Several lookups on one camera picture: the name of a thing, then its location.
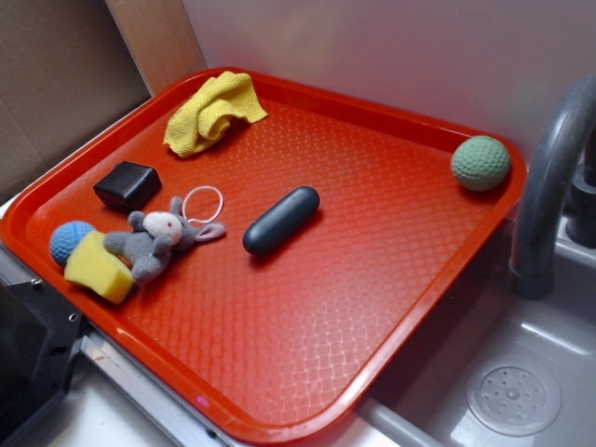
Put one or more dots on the silver aluminium rail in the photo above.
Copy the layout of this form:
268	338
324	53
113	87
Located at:
112	400

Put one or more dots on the grey plastic sink basin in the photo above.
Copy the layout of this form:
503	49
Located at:
487	368

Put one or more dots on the yellow crumpled cloth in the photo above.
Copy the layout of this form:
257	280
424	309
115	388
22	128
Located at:
202	121

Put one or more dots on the green dimpled ball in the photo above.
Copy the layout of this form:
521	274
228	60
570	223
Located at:
480	163

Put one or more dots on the yellow sponge wedge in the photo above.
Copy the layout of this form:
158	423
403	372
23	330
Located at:
92	266

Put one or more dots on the grey plush mouse toy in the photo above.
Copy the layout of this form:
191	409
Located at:
155	237

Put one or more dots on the blue dimpled ball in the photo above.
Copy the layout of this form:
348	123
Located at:
65	238

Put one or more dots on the red plastic tray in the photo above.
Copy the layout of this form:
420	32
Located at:
275	348

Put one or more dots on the black rectangular block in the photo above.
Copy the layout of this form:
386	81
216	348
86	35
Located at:
128	186

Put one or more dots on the dark green plastic pickle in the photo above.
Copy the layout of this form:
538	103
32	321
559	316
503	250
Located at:
278	224

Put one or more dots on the brown cardboard panel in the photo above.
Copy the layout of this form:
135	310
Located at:
66	75

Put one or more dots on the grey toy faucet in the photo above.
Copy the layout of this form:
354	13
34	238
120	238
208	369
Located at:
562	172

